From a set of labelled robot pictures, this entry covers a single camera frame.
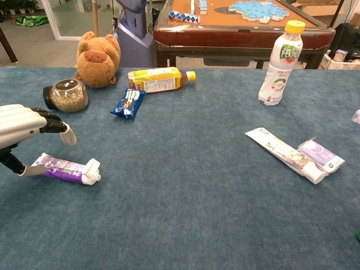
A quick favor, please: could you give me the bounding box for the glass seed jar black lid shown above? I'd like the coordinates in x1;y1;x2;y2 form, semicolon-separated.
42;78;89;114

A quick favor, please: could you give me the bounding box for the blue cloth-covered table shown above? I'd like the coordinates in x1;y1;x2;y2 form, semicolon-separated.
0;66;360;270

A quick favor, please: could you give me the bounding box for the blue white snake cube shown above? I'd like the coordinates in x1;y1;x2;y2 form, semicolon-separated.
168;10;201;24

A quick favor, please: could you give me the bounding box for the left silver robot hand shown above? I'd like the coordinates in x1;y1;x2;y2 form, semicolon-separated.
0;103;77;177

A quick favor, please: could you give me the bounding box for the brown plush capybara toy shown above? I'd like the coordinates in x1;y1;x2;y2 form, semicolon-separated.
74;31;122;89

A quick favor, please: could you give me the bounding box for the blue mahjong tile heap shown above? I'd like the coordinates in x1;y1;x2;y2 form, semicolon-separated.
215;0;290;24

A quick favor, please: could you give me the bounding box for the blue cookie snack packet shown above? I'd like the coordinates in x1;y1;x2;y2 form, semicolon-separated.
109;88;147;119

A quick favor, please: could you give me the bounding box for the wooden pole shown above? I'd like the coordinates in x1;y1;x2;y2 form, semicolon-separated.
92;0;100;37

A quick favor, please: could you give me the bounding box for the white storage box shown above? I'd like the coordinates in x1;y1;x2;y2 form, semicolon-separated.
320;49;360;70

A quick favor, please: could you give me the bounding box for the brown cardboard box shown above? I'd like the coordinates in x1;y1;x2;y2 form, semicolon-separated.
292;0;345;18

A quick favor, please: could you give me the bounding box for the small purple white packet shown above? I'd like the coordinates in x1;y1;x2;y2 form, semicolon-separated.
297;137;345;173

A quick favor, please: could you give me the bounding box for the white floral toothpaste tube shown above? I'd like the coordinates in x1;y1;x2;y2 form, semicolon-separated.
244;127;329;185

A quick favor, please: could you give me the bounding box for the yellow label tea bottle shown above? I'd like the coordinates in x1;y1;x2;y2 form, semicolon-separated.
127;66;196;94

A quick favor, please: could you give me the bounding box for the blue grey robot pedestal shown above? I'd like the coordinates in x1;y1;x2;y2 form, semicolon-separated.
113;0;156;68

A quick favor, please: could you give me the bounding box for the purple toothpaste tube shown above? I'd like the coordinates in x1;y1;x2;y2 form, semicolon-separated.
30;152;101;186

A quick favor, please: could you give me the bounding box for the white drink bottle yellow cap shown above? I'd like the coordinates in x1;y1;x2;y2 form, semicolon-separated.
258;20;306;106

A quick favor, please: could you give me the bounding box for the green bag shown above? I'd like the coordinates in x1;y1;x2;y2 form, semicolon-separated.
15;15;49;26

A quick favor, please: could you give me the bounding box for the brown mahjong table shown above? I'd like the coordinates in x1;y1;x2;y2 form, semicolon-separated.
153;0;336;70

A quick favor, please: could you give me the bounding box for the black bag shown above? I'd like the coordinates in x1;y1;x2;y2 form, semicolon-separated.
327;22;360;61

